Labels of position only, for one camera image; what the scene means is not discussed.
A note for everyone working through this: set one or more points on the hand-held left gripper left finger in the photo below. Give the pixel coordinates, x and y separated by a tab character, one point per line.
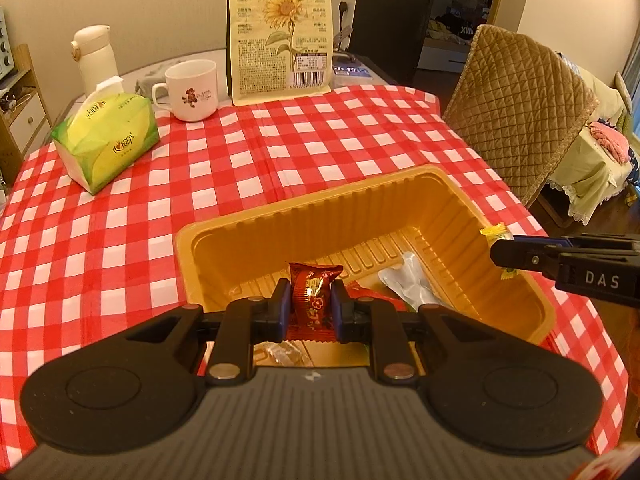
285	307

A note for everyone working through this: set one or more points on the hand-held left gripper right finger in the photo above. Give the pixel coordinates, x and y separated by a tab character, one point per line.
336	312

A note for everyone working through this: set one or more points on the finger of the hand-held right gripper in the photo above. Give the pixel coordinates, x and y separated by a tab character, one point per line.
540	241
520	257

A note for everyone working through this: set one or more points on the dark red candy packet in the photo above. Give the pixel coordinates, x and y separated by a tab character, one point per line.
312	295

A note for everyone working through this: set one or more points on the yellow candy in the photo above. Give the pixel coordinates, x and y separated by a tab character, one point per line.
495	231

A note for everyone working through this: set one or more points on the red triangular snack packet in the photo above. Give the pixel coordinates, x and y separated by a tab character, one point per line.
372	292

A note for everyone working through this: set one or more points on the clear candy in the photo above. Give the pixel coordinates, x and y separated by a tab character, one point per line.
285	355

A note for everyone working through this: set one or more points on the orange plastic tray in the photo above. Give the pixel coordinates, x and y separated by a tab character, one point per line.
450	220

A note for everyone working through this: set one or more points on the white snack pouch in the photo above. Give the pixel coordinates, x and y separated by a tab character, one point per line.
410	280

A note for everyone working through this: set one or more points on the sofa with pale cover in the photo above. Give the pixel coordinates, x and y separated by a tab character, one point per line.
585	175

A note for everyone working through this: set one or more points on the pink cloth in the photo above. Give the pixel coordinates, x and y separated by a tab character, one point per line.
610	141

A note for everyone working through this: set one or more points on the chair with quilted tan cover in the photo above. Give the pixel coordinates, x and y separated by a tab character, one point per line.
520	110

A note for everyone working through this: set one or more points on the red checked tablecloth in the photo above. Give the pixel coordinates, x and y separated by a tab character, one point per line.
125	240

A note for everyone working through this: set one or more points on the sunflower seed bag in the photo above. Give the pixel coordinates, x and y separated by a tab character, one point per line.
260	77

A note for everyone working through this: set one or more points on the white mug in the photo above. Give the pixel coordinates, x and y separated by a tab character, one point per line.
192	95

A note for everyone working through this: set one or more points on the green tissue pack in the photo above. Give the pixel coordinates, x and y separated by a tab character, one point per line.
110	145

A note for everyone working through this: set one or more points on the blue white flat packet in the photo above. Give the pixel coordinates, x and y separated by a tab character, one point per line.
352	72

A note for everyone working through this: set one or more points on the black refrigerator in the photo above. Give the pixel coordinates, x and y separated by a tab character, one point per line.
390	20

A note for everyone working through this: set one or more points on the black power plug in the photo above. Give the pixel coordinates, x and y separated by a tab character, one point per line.
344	7

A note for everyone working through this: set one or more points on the white thermos bottle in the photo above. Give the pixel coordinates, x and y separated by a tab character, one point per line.
95	60

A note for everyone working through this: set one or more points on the wooden shelf unit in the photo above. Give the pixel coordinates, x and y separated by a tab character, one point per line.
30	115

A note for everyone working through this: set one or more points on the light blue toaster oven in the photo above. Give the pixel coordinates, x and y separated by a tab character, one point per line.
4	45

